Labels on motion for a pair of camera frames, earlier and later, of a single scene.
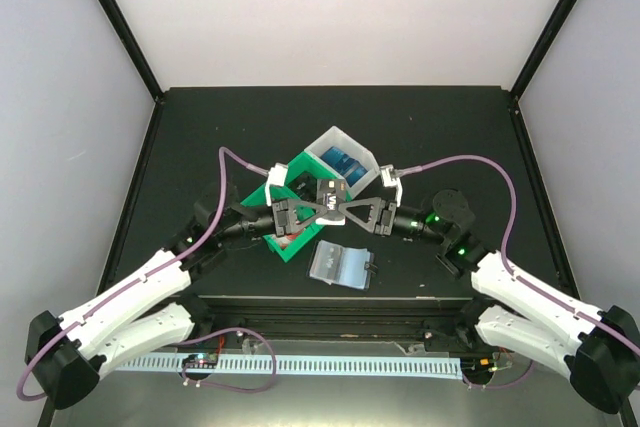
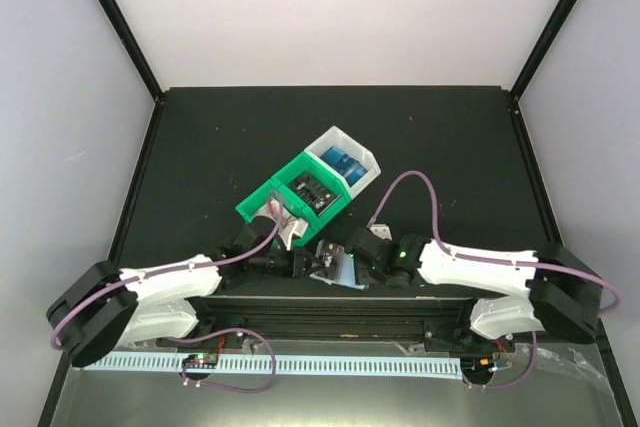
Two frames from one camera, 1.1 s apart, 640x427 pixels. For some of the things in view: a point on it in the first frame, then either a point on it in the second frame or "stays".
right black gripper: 387,217 -> 363,275
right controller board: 477,367 stays
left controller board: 200,360 stays
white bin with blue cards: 347,157 stays
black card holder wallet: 338,265 stays
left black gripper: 283,220 -> 299,253
